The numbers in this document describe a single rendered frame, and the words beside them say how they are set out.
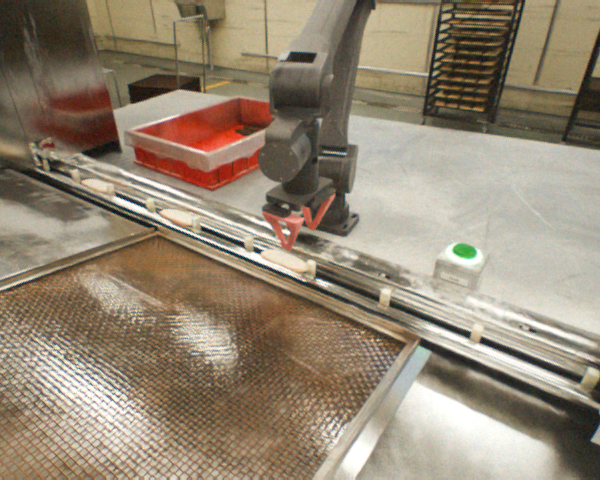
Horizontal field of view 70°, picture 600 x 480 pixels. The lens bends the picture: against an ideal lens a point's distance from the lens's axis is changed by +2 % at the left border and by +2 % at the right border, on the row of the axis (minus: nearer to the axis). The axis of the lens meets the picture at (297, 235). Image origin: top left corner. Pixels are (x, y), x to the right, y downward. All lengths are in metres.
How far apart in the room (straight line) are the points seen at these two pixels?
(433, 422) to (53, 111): 1.12
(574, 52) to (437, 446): 4.58
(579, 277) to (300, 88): 0.62
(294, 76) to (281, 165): 0.12
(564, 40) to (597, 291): 4.16
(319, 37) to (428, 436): 0.55
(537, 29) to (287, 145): 4.51
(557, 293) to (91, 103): 1.20
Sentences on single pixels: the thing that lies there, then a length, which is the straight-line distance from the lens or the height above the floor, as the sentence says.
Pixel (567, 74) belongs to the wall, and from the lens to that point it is 4.99.
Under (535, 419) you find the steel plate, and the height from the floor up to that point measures 0.82.
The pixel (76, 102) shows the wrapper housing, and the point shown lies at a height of 0.99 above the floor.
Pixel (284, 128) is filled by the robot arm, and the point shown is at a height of 1.13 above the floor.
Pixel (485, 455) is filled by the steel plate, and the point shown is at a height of 0.82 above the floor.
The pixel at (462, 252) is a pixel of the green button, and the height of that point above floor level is 0.91.
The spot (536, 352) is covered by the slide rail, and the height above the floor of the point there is 0.85.
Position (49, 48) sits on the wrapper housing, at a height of 1.13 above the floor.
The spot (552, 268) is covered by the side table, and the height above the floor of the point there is 0.82.
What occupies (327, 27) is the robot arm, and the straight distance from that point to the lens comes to 0.69.
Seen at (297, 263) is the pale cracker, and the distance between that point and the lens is 0.75.
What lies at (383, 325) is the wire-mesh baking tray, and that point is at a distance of 0.60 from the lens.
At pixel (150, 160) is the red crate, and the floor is 0.85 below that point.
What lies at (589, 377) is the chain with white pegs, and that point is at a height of 0.86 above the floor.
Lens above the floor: 1.30
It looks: 32 degrees down
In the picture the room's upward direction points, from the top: straight up
